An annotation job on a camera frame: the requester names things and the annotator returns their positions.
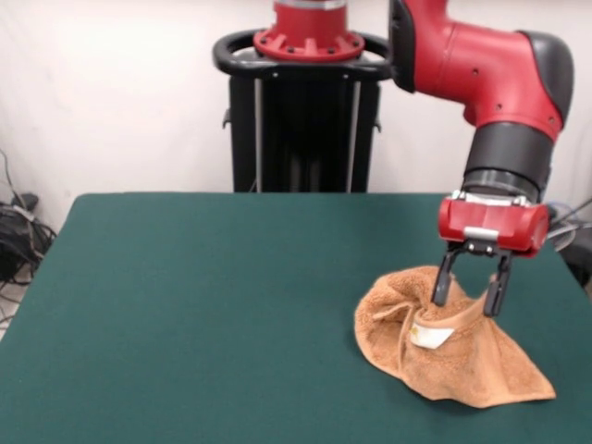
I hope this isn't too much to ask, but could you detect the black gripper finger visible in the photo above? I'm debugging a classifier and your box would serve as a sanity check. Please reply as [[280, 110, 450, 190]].
[[484, 253, 512, 318], [430, 249, 468, 307]]

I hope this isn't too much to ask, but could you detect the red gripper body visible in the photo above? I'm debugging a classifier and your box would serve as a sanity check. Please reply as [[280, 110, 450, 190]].
[[438, 189, 550, 258]]

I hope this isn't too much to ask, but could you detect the tan terry towel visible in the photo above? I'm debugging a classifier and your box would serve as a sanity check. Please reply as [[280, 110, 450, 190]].
[[353, 265, 556, 409]]

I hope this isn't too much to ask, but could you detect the dark green table cloth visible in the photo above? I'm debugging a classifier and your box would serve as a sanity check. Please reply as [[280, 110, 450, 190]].
[[0, 191, 592, 444]]

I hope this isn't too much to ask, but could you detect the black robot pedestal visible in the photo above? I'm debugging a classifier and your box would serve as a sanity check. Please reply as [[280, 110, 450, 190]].
[[212, 28, 402, 193]]

